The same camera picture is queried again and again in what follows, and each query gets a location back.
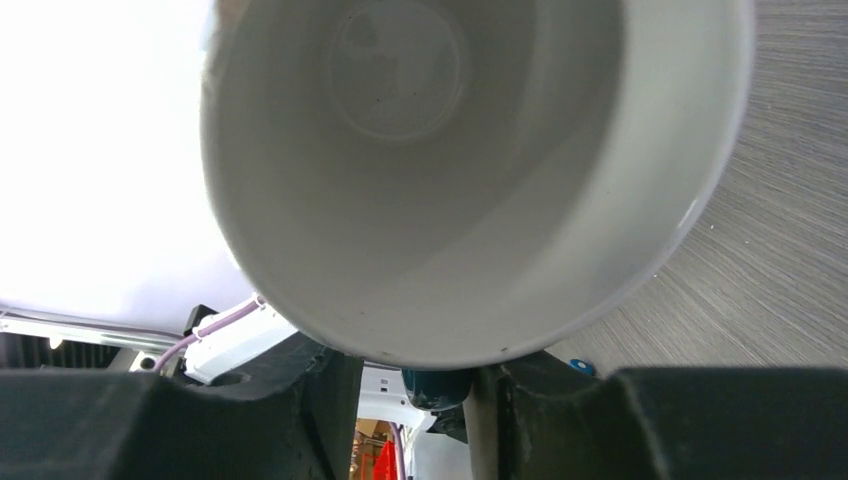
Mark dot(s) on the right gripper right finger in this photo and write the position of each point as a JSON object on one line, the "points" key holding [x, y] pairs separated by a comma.
{"points": [[538, 418]]}

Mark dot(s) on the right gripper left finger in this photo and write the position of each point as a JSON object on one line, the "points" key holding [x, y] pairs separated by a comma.
{"points": [[288, 414]]}

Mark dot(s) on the dark teal mug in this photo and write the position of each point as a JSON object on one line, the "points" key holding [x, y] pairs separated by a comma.
{"points": [[438, 390]]}

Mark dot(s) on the light blue mug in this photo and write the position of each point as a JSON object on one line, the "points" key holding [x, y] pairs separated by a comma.
{"points": [[449, 184]]}

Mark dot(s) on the toy brick car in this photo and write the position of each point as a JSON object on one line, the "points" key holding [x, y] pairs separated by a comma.
{"points": [[582, 366]]}

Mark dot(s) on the aluminium frame rail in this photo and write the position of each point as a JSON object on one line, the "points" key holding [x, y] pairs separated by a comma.
{"points": [[67, 328]]}

